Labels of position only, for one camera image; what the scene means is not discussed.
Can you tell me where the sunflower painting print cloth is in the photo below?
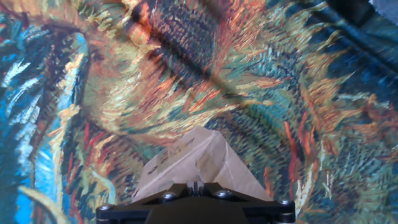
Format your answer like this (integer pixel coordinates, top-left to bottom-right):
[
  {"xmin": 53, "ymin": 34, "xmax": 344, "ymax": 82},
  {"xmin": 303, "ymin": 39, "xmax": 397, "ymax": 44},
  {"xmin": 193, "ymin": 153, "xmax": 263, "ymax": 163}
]
[{"xmin": 0, "ymin": 0, "xmax": 398, "ymax": 224}]

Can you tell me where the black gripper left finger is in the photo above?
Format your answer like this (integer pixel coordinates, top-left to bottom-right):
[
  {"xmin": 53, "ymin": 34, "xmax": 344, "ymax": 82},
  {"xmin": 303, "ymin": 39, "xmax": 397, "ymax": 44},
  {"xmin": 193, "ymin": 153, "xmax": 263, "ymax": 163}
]
[{"xmin": 95, "ymin": 182, "xmax": 197, "ymax": 224}]

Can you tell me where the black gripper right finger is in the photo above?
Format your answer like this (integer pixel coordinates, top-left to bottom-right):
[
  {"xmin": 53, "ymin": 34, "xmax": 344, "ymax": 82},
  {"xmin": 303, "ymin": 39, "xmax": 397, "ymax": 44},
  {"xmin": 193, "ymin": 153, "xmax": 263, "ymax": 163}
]
[{"xmin": 196, "ymin": 182, "xmax": 297, "ymax": 224}]

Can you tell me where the large cardboard box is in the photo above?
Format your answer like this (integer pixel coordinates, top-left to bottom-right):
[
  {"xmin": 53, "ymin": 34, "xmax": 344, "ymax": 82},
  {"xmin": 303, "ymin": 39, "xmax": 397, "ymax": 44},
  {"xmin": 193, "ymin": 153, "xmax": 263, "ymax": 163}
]
[{"xmin": 132, "ymin": 125, "xmax": 274, "ymax": 203}]

